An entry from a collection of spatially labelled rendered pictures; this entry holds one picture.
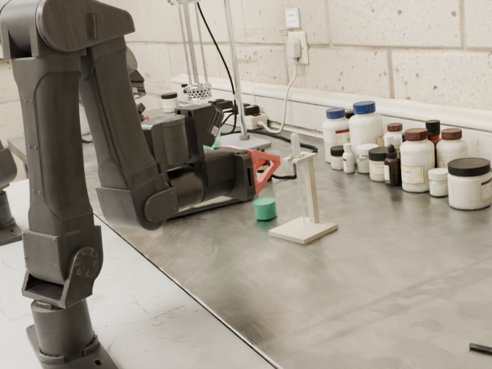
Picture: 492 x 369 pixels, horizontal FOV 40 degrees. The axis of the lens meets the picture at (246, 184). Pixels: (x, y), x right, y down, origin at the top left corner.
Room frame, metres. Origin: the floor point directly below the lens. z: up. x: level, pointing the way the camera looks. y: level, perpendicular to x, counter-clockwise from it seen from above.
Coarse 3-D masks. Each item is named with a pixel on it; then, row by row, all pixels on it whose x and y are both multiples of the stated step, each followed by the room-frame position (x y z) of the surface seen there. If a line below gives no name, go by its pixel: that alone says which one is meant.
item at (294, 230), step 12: (300, 156) 1.03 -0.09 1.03; (312, 156) 1.04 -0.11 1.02; (312, 168) 1.05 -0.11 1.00; (312, 180) 1.05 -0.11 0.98; (312, 192) 1.05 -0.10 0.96; (312, 204) 1.05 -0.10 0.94; (312, 216) 1.05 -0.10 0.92; (276, 228) 1.05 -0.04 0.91; (288, 228) 1.04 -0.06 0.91; (300, 228) 1.03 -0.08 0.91; (312, 228) 1.02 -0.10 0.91; (324, 228) 1.02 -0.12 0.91; (336, 228) 1.03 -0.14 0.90; (300, 240) 0.99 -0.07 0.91; (312, 240) 0.99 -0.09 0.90
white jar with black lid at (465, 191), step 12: (456, 168) 1.04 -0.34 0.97; (468, 168) 1.03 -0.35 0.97; (480, 168) 1.03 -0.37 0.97; (456, 180) 1.04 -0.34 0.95; (468, 180) 1.03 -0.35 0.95; (480, 180) 1.03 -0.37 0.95; (456, 192) 1.04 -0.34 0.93; (468, 192) 1.03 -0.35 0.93; (480, 192) 1.03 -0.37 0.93; (456, 204) 1.04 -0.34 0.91; (468, 204) 1.03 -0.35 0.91; (480, 204) 1.03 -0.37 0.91
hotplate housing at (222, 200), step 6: (216, 198) 1.22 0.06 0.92; (222, 198) 1.22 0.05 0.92; (228, 198) 1.23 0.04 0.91; (234, 198) 1.24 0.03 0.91; (198, 204) 1.21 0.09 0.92; (204, 204) 1.21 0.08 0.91; (210, 204) 1.22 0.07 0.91; (216, 204) 1.22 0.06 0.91; (222, 204) 1.23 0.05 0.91; (180, 210) 1.20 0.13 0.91; (186, 210) 1.20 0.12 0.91; (192, 210) 1.21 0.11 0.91; (198, 210) 1.21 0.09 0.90; (174, 216) 1.20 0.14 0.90
